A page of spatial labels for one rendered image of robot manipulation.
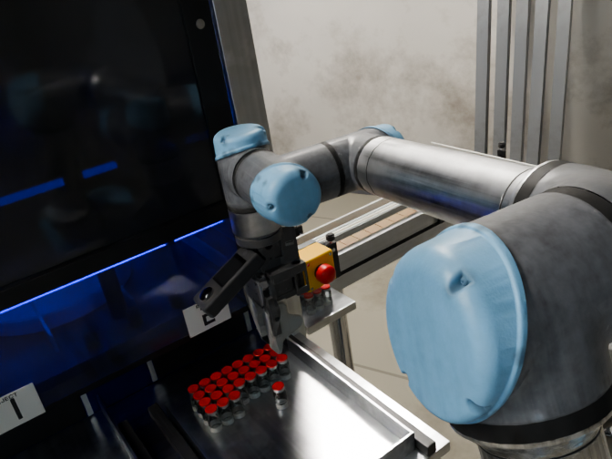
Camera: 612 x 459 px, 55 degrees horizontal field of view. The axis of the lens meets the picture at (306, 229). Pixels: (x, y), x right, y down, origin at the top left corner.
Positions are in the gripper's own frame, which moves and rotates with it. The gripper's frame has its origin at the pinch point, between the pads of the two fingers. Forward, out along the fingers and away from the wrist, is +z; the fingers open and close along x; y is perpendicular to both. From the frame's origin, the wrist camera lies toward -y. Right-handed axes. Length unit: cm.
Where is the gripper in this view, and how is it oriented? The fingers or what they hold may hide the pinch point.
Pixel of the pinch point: (269, 343)
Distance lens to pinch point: 96.4
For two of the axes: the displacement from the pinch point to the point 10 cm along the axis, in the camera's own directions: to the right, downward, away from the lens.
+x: -5.2, -3.1, 8.0
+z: 1.5, 8.9, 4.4
